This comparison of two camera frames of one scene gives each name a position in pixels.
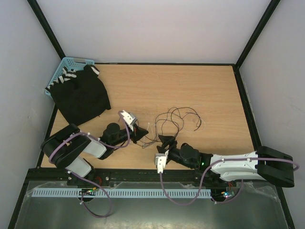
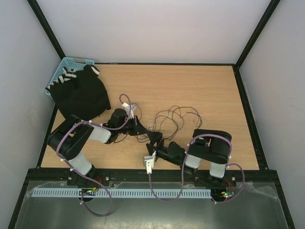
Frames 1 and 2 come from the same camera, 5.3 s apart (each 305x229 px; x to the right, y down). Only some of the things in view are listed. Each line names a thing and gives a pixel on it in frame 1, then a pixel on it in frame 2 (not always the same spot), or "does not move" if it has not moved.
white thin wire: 182,124 to 174,118
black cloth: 81,98 does not move
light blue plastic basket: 71,63 does not move
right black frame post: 272,5 does not move
